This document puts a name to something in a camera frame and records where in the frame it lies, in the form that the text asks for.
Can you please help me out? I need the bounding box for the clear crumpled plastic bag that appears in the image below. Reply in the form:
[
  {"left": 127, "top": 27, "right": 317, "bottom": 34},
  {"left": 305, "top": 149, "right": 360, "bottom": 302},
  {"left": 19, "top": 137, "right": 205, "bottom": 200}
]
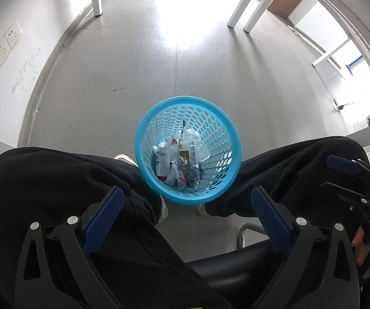
[{"left": 178, "top": 125, "right": 210, "bottom": 162}]

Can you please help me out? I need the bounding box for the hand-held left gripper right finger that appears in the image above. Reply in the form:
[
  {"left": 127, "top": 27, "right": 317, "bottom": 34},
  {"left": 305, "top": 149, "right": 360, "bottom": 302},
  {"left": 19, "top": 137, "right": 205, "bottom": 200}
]
[{"left": 236, "top": 186, "right": 362, "bottom": 309}]

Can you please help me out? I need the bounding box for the blue plastic basket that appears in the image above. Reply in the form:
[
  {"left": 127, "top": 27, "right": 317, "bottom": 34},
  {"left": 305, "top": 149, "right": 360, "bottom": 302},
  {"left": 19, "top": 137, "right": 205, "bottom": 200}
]
[{"left": 134, "top": 96, "right": 243, "bottom": 205}]

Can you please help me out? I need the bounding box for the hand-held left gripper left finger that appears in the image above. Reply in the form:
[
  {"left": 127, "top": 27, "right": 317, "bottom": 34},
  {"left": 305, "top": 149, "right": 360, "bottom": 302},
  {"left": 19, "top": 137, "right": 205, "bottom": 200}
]
[{"left": 14, "top": 186, "right": 130, "bottom": 309}]

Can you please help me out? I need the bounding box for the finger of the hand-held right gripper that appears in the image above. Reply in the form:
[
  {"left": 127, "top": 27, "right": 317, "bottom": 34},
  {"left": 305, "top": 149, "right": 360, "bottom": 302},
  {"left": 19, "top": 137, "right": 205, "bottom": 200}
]
[
  {"left": 326, "top": 154, "right": 370, "bottom": 182},
  {"left": 319, "top": 181, "right": 370, "bottom": 211}
]

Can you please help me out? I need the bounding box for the person's leg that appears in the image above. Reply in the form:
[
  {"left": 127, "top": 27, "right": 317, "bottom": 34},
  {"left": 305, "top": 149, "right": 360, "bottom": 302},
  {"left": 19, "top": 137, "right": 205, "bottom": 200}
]
[
  {"left": 0, "top": 146, "right": 234, "bottom": 309},
  {"left": 201, "top": 136, "right": 370, "bottom": 232}
]

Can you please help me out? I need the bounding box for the black power plug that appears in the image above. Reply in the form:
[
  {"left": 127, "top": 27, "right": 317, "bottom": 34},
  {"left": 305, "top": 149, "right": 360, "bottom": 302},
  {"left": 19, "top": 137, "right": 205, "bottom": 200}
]
[{"left": 332, "top": 99, "right": 356, "bottom": 112}]

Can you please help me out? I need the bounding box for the person's right leg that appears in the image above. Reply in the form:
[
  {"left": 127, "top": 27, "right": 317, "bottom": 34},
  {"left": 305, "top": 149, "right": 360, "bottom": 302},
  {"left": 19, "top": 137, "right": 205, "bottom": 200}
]
[{"left": 201, "top": 136, "right": 370, "bottom": 232}]

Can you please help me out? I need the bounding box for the person's left leg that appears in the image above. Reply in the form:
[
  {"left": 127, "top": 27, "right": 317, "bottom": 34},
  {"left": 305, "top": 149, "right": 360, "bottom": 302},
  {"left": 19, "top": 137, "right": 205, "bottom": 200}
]
[{"left": 0, "top": 146, "right": 234, "bottom": 309}]

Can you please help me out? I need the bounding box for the white wall socket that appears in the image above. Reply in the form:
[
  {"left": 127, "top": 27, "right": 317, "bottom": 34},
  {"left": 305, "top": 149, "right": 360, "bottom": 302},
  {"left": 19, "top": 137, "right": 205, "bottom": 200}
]
[
  {"left": 4, "top": 22, "right": 23, "bottom": 48},
  {"left": 0, "top": 37, "right": 13, "bottom": 65}
]

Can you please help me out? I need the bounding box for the white red plastic bag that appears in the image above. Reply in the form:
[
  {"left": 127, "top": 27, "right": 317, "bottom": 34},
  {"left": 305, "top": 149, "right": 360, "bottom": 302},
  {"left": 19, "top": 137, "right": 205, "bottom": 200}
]
[{"left": 153, "top": 137, "right": 186, "bottom": 186}]

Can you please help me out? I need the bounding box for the black chair seat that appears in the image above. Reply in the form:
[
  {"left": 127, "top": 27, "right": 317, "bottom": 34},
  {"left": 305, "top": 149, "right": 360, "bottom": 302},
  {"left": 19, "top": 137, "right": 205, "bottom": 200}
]
[{"left": 188, "top": 224, "right": 290, "bottom": 309}]

